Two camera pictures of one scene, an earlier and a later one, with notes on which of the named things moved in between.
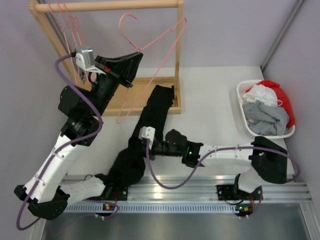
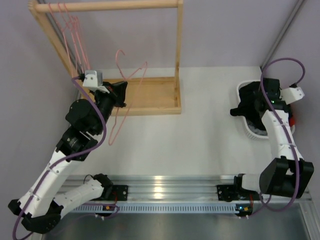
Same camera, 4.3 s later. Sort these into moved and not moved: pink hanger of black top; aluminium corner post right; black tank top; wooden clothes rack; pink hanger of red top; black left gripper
Moved: pink hanger of red top; black tank top; black left gripper; pink hanger of black top
Not moved: aluminium corner post right; wooden clothes rack
